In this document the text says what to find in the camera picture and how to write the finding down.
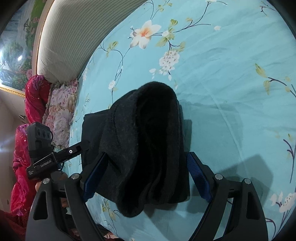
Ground black pants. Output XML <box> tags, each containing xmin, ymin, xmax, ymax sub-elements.
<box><xmin>81</xmin><ymin>81</ymin><xmax>190</xmax><ymax>217</ymax></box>

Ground person's left hand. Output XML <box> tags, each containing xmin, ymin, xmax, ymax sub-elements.
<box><xmin>35</xmin><ymin>171</ymin><xmax>70</xmax><ymax>209</ymax></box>

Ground pink floral pillow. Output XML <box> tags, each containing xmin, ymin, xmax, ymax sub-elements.
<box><xmin>42</xmin><ymin>79</ymin><xmax>79</xmax><ymax>149</ymax></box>

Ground red sequined blanket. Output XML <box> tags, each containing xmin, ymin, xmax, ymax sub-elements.
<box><xmin>1</xmin><ymin>75</ymin><xmax>51</xmax><ymax>240</ymax></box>

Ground teal floral bed sheet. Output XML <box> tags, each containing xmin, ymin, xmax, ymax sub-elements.
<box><xmin>70</xmin><ymin>1</ymin><xmax>295</xmax><ymax>240</ymax></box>

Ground gold framed floral painting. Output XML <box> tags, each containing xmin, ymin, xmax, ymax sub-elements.
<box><xmin>1</xmin><ymin>0</ymin><xmax>47</xmax><ymax>91</ymax></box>

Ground white striped headboard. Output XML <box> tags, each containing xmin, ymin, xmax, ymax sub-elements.
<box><xmin>32</xmin><ymin>0</ymin><xmax>144</xmax><ymax>83</ymax></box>

